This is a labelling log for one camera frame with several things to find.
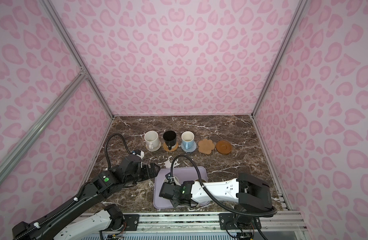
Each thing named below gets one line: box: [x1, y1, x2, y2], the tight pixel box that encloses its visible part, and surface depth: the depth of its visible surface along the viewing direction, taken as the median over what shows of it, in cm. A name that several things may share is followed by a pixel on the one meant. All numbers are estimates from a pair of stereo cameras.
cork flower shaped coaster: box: [198, 138, 215, 155], surface depth 103 cm
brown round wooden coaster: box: [215, 140, 233, 155], surface depth 103 cm
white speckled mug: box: [144, 130, 160, 151], surface depth 98 cm
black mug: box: [163, 130, 177, 151], surface depth 97 cm
